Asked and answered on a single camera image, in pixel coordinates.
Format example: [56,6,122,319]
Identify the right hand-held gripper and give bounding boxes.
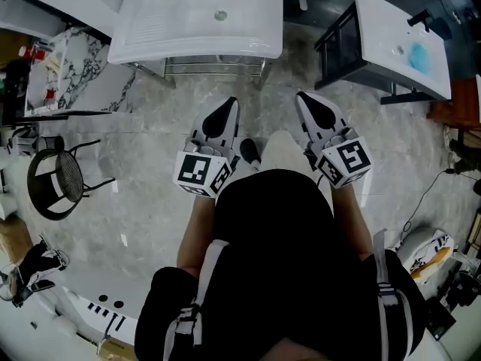
[295,91,374,190]

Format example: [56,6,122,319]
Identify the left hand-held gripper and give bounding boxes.
[172,98,241,199]

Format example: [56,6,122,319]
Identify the person's left forearm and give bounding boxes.
[176,193,218,278]

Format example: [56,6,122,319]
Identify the person's right forearm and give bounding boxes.
[331,184,375,262]

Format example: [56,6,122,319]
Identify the metal sink stand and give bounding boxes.
[126,53,276,90]

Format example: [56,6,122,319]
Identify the white sink counter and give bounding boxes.
[107,0,285,66]

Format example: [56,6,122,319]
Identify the marble counter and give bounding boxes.
[23,26,137,117]

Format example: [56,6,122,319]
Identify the person's black shoe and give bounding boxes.
[239,138,262,171]

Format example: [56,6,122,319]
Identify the person's cream trouser leg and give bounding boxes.
[259,129,334,210]

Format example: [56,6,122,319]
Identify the white basin with black faucet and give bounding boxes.
[352,0,452,102]

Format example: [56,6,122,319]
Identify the blue cloth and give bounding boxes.
[407,42,434,77]

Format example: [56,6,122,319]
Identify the brown wooden cabinet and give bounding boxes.
[427,76,481,129]

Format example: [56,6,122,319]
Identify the black faucet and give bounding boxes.
[407,8,434,33]

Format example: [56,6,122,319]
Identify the person's black shirt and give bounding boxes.
[134,168,428,361]

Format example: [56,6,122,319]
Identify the white and yellow sneakers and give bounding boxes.
[396,226,456,286]

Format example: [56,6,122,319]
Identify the small black bin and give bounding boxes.
[35,135,66,153]

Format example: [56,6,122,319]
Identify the black metal chair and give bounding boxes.
[26,138,116,222]

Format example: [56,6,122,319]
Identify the red canister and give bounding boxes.
[18,44,47,62]

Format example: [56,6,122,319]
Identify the white tub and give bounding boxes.
[0,0,131,40]

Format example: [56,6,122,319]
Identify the black handheld device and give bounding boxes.
[12,234,71,308]

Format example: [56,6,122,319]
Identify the brown cardboard box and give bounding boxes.
[0,214,34,267]

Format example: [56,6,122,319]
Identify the small brown box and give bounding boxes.
[95,335,138,361]

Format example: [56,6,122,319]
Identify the black cable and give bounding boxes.
[402,168,458,241]

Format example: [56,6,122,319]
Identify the grey backpack strap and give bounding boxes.
[371,229,415,361]
[162,238,231,361]

